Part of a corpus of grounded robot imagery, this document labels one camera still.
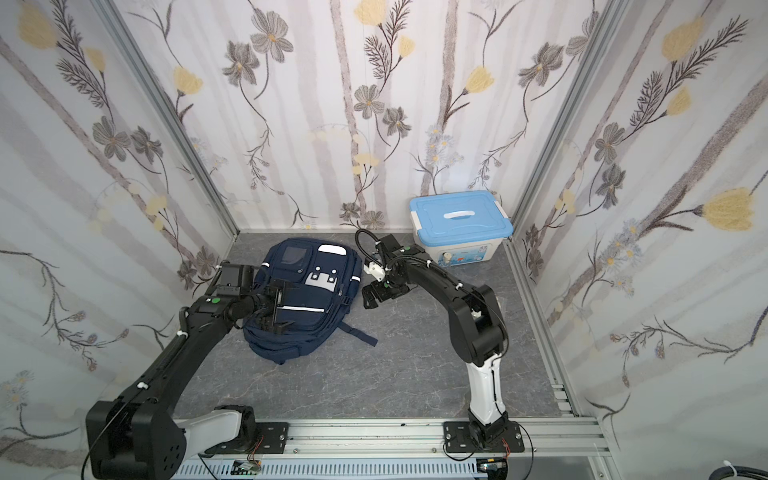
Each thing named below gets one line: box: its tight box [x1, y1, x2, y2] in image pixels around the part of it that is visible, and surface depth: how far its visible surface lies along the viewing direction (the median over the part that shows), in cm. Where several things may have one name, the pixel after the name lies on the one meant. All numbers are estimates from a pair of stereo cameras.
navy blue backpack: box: [244, 238, 378, 365], surface depth 98 cm
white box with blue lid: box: [410, 190, 514, 268], surface depth 104 cm
